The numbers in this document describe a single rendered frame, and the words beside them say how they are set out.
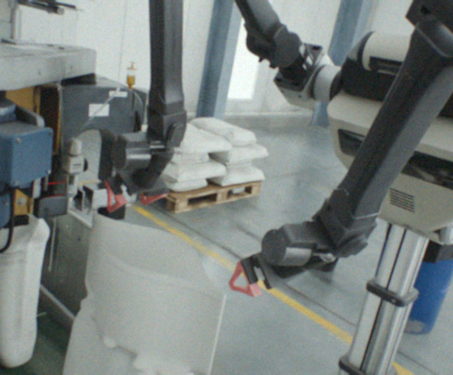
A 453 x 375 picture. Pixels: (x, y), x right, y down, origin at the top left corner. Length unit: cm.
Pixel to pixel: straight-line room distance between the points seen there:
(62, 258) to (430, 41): 177
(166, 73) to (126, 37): 533
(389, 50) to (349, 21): 876
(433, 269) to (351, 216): 237
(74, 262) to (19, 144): 121
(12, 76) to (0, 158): 14
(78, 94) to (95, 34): 483
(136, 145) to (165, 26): 24
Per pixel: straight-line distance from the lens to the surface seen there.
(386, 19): 969
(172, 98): 98
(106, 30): 611
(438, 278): 314
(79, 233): 197
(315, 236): 79
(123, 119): 131
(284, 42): 110
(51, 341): 192
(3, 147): 89
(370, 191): 72
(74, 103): 122
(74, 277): 206
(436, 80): 59
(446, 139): 107
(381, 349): 147
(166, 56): 95
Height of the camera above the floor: 153
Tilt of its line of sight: 18 degrees down
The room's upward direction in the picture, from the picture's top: 11 degrees clockwise
